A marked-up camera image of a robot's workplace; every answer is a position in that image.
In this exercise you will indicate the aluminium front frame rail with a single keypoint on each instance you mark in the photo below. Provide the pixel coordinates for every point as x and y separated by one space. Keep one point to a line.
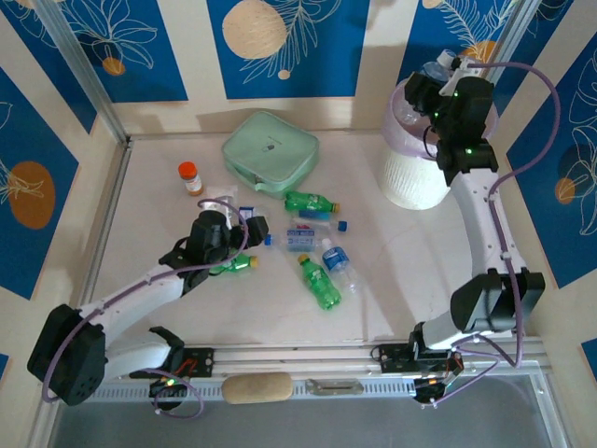
298 357

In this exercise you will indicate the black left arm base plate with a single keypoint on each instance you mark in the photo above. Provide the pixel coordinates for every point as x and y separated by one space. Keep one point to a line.
200 361

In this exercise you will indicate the white ribbed waste bin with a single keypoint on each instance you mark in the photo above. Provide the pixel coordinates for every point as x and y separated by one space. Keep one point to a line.
410 182

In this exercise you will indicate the orange cap pill bottle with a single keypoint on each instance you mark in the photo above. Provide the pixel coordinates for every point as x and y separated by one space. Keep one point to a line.
190 179

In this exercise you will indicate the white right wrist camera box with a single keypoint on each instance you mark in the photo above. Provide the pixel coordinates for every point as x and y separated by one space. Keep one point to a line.
454 74

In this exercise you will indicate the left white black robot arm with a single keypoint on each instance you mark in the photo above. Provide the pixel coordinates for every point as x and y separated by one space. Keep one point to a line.
70 364

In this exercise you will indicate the perforated grey metal strip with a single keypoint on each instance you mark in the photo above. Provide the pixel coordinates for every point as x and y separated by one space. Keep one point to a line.
387 387

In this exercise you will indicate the clear bottle light blue label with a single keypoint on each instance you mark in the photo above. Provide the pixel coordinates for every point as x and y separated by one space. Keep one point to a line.
298 242

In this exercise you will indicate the aluminium corner post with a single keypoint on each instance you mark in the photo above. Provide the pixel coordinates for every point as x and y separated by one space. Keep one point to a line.
84 65
508 46

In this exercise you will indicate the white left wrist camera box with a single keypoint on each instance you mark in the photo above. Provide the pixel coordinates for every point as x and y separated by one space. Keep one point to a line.
226 217

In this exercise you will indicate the silver metal latch plate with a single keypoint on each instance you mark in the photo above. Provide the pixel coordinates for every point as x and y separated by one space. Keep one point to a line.
333 387

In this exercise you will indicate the mint green zip pouch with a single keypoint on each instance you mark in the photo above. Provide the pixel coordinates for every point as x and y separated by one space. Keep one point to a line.
270 149

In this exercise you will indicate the white cap blue label bottle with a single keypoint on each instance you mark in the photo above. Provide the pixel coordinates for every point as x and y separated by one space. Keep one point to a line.
335 259

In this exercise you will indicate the blue plastic bottle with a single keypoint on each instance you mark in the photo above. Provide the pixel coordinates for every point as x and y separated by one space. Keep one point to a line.
317 215

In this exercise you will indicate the grey metal sheet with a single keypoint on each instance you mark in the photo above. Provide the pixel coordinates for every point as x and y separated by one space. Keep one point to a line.
298 424

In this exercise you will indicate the clear bottle pink label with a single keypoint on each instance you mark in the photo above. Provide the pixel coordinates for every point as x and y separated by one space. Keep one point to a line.
342 226

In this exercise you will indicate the right black electronics board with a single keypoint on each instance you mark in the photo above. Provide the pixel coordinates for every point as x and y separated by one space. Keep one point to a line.
426 392

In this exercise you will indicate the silver cap blue label bottle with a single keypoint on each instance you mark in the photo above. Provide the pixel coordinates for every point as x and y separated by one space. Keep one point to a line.
431 70

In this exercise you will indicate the black electronics board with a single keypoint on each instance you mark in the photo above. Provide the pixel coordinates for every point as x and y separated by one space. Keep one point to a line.
426 392
163 389

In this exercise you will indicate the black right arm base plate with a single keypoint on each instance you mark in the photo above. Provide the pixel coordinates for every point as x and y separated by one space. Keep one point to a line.
392 357

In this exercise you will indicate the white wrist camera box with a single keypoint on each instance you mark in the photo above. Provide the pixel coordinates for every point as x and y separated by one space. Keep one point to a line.
226 217
454 74

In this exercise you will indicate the beige oval foam pad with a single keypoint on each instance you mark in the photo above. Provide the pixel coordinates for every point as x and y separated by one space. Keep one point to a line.
256 387

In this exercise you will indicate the left black electronics board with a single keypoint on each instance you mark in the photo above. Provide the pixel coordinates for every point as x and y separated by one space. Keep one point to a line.
163 389

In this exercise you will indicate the green plastic soda bottle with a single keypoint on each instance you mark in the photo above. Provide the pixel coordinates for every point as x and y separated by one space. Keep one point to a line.
308 201
240 264
322 284

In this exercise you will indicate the small blue label water bottle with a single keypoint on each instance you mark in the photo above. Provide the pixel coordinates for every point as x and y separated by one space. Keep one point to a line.
245 211

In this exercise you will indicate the aluminium table side rail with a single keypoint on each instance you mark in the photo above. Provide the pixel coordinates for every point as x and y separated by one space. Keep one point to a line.
108 219

